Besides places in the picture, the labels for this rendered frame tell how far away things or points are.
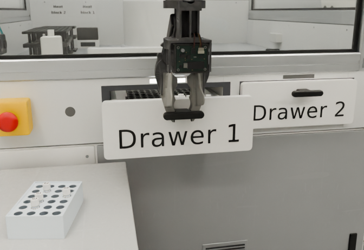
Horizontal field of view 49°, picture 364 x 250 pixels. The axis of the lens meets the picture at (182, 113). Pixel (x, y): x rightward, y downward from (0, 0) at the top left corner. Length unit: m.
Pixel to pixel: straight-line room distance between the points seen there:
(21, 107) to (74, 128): 0.12
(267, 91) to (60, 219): 0.55
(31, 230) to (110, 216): 0.13
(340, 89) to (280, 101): 0.16
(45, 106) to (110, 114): 0.21
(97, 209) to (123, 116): 0.17
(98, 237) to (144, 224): 0.39
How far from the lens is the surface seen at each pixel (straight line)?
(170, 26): 0.70
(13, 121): 0.85
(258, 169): 1.02
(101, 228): 0.66
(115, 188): 0.79
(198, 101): 0.72
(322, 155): 1.08
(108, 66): 0.88
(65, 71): 0.89
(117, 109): 0.74
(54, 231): 0.64
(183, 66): 0.65
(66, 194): 0.69
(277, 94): 0.96
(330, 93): 1.02
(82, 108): 0.90
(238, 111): 0.78
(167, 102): 0.71
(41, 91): 0.90
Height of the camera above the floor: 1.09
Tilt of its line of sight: 14 degrees down
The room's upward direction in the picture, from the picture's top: straight up
